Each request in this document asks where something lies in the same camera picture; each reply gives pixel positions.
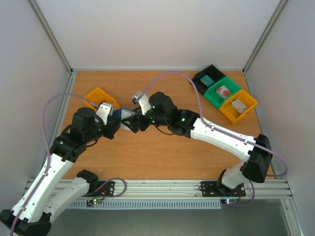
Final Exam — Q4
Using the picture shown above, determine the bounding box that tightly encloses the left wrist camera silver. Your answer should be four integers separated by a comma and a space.
96, 103, 115, 125

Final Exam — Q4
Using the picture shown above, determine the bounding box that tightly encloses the controller board green led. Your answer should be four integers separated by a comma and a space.
221, 198, 240, 206
86, 198, 102, 207

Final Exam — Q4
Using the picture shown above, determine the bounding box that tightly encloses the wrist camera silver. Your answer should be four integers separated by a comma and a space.
131, 91, 152, 115
96, 103, 115, 125

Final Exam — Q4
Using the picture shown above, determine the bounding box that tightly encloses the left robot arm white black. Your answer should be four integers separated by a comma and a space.
0, 107, 121, 236

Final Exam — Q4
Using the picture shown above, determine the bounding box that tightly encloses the purple cable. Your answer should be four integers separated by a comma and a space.
141, 71, 288, 177
9, 93, 101, 236

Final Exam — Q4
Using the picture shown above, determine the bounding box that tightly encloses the aluminium rail front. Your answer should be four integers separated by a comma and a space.
23, 178, 293, 200

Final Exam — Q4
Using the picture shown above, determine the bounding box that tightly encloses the aluminium frame post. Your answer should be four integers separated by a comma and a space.
28, 0, 73, 75
242, 0, 289, 73

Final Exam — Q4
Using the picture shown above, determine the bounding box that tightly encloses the blue leather card holder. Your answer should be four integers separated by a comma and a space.
112, 108, 136, 131

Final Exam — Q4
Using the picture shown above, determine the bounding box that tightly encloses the right controller board green LED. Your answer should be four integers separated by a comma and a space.
221, 198, 240, 206

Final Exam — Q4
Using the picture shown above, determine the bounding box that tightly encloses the aluminium frame post right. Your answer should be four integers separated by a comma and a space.
242, 0, 289, 73

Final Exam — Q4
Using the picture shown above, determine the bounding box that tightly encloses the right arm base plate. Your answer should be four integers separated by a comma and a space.
198, 181, 246, 198

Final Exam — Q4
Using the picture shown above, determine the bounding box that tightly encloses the left controller board green LED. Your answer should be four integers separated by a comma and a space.
86, 198, 102, 207

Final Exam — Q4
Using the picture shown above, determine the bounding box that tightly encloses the yellow bin on left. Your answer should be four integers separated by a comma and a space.
83, 87, 120, 111

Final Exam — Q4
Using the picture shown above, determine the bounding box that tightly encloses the black bin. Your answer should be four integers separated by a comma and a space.
192, 64, 225, 95

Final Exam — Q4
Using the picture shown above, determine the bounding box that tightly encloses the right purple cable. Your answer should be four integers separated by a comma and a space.
141, 71, 288, 177

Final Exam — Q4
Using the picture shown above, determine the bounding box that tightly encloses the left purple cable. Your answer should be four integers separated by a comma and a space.
9, 93, 101, 236

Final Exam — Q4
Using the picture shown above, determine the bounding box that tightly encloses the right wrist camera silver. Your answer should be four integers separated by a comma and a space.
131, 91, 152, 115

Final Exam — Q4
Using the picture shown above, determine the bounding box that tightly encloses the white grey card stack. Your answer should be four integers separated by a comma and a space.
231, 99, 248, 114

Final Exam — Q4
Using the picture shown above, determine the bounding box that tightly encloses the green bin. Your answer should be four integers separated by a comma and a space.
204, 76, 241, 109

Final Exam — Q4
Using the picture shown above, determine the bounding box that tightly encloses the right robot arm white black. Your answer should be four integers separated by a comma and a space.
121, 92, 272, 196

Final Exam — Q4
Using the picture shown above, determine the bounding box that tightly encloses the slotted cable duct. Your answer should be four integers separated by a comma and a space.
69, 199, 221, 210

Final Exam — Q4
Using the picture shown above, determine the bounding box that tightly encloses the yellow bin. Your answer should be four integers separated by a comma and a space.
219, 89, 258, 124
83, 87, 120, 111

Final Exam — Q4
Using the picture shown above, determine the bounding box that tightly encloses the aluminium frame post left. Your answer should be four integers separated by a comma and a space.
28, 0, 73, 75

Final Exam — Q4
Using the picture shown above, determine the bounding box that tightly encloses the white red card stack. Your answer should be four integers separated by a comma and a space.
216, 85, 232, 99

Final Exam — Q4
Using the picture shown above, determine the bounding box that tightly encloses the yellow bin on right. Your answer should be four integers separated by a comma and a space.
219, 89, 258, 124

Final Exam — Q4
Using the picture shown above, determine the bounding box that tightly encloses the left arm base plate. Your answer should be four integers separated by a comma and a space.
83, 180, 115, 197

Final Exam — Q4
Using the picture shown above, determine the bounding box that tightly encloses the teal card stack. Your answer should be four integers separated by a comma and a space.
200, 75, 214, 87

